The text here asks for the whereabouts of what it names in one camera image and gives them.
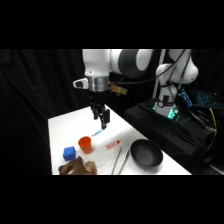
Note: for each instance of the orange plastic cup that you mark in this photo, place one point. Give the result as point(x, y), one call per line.
point(85, 144)

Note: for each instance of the blue backlit keyboard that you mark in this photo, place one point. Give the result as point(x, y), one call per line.
point(206, 99)

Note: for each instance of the blue pen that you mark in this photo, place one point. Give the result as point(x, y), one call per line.
point(97, 133)

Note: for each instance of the brown plush toy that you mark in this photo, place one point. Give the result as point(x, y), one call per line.
point(76, 167)

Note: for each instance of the black curtain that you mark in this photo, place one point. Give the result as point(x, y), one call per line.
point(36, 100)

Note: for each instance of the brass coloured wrist connector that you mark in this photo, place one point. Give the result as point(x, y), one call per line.
point(117, 89)

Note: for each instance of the black cloth covered stand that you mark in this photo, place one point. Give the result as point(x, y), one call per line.
point(173, 136)

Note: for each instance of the metal tongs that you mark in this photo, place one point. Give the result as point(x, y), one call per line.
point(117, 160)

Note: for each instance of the blue cube block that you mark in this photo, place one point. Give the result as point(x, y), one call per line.
point(69, 153)

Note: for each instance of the red pen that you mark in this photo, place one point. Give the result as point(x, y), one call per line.
point(112, 145)

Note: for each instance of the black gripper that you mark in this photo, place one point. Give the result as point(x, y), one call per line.
point(98, 98)

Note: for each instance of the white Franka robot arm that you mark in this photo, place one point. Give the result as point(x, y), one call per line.
point(96, 63)

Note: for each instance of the black bowl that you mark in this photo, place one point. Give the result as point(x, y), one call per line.
point(146, 154)

